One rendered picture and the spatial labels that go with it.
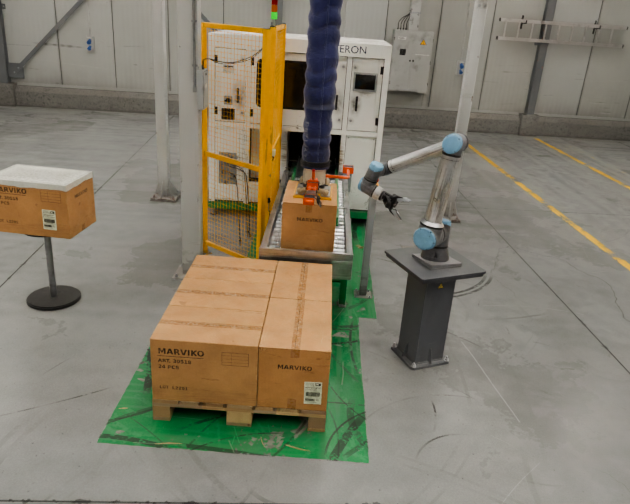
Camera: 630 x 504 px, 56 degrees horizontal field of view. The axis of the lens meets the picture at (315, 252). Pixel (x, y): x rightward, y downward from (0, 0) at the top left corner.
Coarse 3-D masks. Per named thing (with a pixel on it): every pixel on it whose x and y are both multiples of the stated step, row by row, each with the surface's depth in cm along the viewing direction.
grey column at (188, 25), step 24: (192, 0) 436; (192, 24) 444; (192, 48) 450; (192, 72) 457; (192, 96) 464; (192, 120) 471; (192, 144) 479; (192, 168) 486; (192, 192) 494; (192, 216) 502; (192, 240) 511
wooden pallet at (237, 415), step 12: (156, 408) 340; (168, 408) 339; (204, 408) 338; (216, 408) 338; (228, 408) 338; (240, 408) 338; (252, 408) 339; (264, 408) 337; (276, 408) 340; (168, 420) 342; (228, 420) 341; (240, 420) 341; (312, 420) 339; (324, 420) 339
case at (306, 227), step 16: (288, 192) 453; (336, 192) 461; (288, 208) 431; (304, 208) 431; (320, 208) 431; (336, 208) 430; (288, 224) 436; (304, 224) 436; (320, 224) 435; (288, 240) 441; (304, 240) 440; (320, 240) 440
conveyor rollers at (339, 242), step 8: (280, 208) 542; (280, 216) 524; (280, 224) 508; (280, 232) 484; (336, 232) 499; (272, 240) 467; (280, 240) 468; (336, 240) 476; (344, 240) 484; (336, 248) 466; (344, 248) 466
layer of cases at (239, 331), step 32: (192, 288) 381; (224, 288) 384; (256, 288) 387; (288, 288) 390; (320, 288) 394; (160, 320) 341; (192, 320) 343; (224, 320) 346; (256, 320) 348; (288, 320) 351; (320, 320) 353; (160, 352) 325; (192, 352) 325; (224, 352) 324; (256, 352) 323; (288, 352) 323; (320, 352) 322; (160, 384) 333; (192, 384) 333; (224, 384) 332; (256, 384) 331; (288, 384) 331; (320, 384) 330
